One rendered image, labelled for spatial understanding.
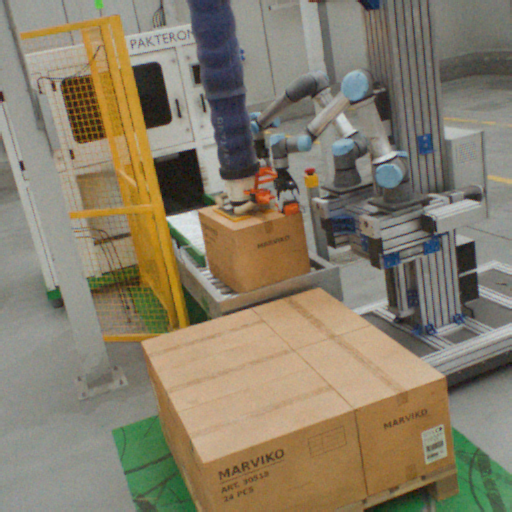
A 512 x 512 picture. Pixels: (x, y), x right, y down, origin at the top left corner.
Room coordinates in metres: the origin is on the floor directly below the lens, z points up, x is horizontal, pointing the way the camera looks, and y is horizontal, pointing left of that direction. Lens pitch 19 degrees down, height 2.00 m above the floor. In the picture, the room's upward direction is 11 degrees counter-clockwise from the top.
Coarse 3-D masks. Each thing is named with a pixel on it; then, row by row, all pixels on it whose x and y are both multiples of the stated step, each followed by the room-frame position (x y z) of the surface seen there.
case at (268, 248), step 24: (216, 216) 3.94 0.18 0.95; (264, 216) 3.76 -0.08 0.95; (288, 216) 3.71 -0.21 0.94; (216, 240) 3.91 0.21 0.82; (240, 240) 3.60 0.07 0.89; (264, 240) 3.65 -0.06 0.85; (288, 240) 3.70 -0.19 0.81; (216, 264) 4.00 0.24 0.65; (240, 264) 3.60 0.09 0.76; (264, 264) 3.64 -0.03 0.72; (288, 264) 3.69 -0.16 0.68; (240, 288) 3.67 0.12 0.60
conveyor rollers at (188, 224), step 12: (180, 216) 5.69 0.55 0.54; (192, 216) 5.61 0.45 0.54; (180, 228) 5.34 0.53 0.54; (192, 228) 5.27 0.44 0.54; (192, 240) 4.92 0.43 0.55; (204, 252) 4.64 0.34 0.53; (192, 264) 4.43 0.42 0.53; (204, 276) 4.17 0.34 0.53; (216, 288) 3.91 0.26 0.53; (228, 288) 3.85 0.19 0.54
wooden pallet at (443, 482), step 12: (180, 468) 2.97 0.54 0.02; (444, 468) 2.45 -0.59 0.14; (456, 468) 2.47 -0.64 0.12; (420, 480) 2.42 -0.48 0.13; (432, 480) 2.44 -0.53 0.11; (444, 480) 2.45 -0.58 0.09; (456, 480) 2.47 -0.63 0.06; (192, 492) 2.70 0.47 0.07; (384, 492) 2.38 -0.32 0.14; (396, 492) 2.39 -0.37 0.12; (432, 492) 2.48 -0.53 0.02; (444, 492) 2.45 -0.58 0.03; (456, 492) 2.47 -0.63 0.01; (360, 504) 2.35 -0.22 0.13; (372, 504) 2.36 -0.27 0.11
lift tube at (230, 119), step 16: (208, 16) 3.84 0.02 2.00; (240, 96) 3.87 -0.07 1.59; (224, 112) 3.86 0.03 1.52; (240, 112) 3.88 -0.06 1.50; (224, 128) 3.85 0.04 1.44; (240, 128) 3.86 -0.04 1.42; (224, 144) 3.86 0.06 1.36; (240, 144) 3.85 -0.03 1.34; (224, 160) 3.87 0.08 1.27; (240, 160) 3.85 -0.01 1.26; (256, 160) 3.93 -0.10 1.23; (240, 176) 3.85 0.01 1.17
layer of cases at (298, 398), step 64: (256, 320) 3.33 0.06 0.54; (320, 320) 3.19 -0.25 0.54; (192, 384) 2.78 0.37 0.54; (256, 384) 2.68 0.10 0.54; (320, 384) 2.58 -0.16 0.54; (384, 384) 2.49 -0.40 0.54; (192, 448) 2.37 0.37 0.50; (256, 448) 2.25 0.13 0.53; (320, 448) 2.31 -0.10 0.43; (384, 448) 2.39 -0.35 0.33; (448, 448) 2.46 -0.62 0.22
